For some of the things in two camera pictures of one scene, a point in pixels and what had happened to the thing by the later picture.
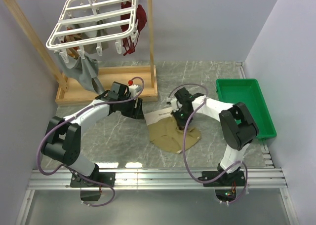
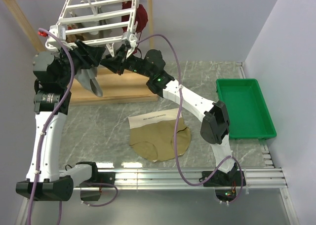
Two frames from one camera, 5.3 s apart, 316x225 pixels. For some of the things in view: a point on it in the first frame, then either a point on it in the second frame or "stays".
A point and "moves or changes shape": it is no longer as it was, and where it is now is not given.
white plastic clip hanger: (84, 24) stays
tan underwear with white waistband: (165, 132) moves or changes shape
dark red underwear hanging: (141, 16) stays
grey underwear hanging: (86, 70) stays
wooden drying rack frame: (142, 78) stays
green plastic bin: (248, 91) stays
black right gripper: (180, 122) to (118, 59)
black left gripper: (136, 113) to (89, 56)
